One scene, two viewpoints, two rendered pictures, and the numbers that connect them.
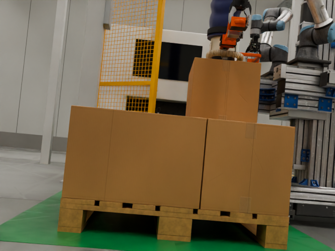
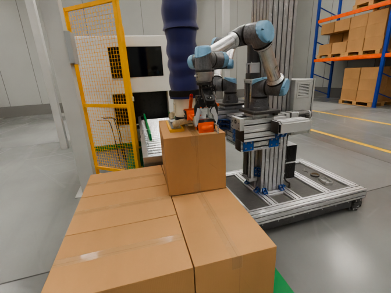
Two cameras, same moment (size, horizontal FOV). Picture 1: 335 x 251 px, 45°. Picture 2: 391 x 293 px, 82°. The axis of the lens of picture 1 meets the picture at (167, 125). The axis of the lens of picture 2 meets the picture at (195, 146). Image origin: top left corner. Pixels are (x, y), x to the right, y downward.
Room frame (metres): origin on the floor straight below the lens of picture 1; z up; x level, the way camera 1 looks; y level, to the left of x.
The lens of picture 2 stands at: (1.04, -0.06, 1.32)
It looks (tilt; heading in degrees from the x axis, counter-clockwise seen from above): 18 degrees down; 349
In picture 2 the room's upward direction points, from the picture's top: 3 degrees counter-clockwise
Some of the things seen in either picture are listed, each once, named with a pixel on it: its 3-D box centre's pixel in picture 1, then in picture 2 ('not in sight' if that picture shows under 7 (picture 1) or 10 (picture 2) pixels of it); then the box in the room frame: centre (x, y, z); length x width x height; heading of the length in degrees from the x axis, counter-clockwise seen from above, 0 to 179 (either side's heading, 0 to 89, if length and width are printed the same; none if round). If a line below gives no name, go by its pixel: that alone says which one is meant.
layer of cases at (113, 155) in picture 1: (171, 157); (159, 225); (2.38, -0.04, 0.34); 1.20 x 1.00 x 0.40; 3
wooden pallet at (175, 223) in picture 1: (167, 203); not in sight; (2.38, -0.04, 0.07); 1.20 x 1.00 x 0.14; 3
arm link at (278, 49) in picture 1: (279, 53); (229, 84); (3.13, -0.82, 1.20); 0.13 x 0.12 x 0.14; 61
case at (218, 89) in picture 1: (218, 99); (188, 150); (2.69, -0.32, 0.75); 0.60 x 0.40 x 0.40; 0
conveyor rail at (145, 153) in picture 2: not in sight; (142, 136); (4.22, 0.09, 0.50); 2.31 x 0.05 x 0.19; 3
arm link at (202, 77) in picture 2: not in sight; (203, 77); (2.11, -0.32, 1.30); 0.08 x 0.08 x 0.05
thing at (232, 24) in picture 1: (237, 24); (203, 125); (2.09, -0.31, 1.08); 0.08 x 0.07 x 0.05; 0
